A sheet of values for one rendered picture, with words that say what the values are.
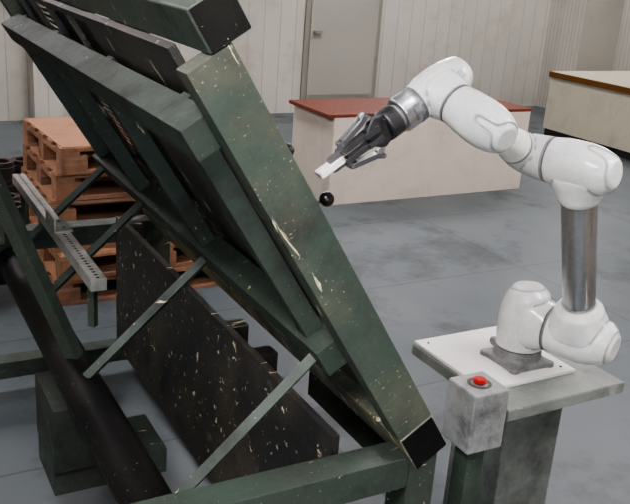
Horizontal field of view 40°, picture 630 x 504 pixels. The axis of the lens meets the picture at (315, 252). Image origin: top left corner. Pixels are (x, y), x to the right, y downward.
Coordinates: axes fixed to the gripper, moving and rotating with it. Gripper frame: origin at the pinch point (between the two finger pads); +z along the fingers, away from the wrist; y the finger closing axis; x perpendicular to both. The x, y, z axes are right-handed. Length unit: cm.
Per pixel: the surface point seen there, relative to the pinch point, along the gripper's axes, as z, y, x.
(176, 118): 24.7, -30.1, 0.3
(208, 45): 14.9, -43.2, -13.2
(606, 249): -261, 351, 272
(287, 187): 14.8, -9.1, -12.9
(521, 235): -225, 327, 320
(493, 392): -8, 78, -13
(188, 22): 15, -48, -10
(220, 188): 24.5, -11.6, 0.1
